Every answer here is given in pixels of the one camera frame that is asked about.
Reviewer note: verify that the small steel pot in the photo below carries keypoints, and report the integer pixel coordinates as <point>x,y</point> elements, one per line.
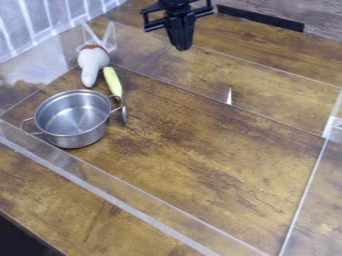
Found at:
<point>72,118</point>

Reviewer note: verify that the black strip on table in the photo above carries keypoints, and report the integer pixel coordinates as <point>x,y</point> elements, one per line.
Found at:
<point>260,18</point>

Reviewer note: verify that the white plush toy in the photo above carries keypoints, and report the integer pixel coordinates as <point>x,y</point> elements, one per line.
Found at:
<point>92,60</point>

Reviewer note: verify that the clear acrylic stand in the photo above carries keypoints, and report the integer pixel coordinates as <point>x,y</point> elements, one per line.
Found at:
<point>104,39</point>

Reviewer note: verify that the green handled metal spoon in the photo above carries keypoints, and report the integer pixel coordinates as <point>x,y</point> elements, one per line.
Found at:
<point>116,89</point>

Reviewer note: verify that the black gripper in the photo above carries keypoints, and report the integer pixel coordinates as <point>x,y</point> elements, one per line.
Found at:
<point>179,18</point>

